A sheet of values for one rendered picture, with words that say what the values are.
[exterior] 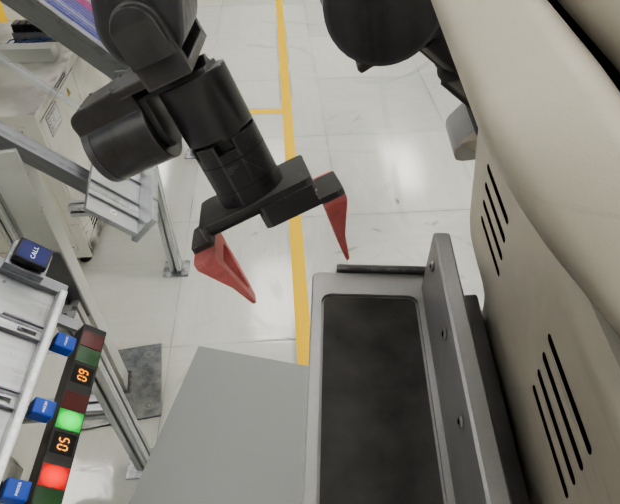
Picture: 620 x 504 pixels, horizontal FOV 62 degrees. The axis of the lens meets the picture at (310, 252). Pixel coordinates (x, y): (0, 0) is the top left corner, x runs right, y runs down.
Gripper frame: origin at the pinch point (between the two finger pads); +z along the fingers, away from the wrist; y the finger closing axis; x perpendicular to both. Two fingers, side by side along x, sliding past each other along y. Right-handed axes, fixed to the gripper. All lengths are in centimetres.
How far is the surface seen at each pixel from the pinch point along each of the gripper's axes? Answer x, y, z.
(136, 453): -56, 65, 59
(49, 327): -26.1, 39.9, 5.2
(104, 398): -47, 55, 34
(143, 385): -81, 66, 58
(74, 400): -20.4, 40.9, 15.1
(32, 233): -61, 52, -1
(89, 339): -31, 39, 12
